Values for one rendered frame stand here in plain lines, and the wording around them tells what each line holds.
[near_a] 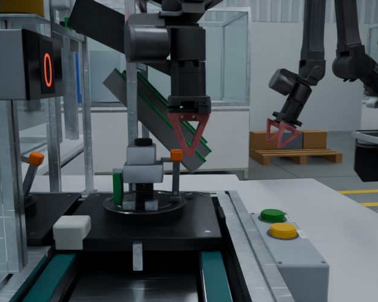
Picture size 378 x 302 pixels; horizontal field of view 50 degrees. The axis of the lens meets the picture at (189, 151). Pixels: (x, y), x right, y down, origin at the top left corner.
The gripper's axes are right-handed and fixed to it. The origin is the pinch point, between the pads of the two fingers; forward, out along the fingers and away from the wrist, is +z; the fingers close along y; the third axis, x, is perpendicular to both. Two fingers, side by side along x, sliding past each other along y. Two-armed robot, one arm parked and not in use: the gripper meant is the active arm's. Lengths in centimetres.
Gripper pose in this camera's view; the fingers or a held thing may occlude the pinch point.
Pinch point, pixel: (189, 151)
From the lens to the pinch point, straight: 68.3
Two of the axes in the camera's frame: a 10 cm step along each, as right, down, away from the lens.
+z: 0.1, 9.9, 1.7
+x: 10.0, -0.1, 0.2
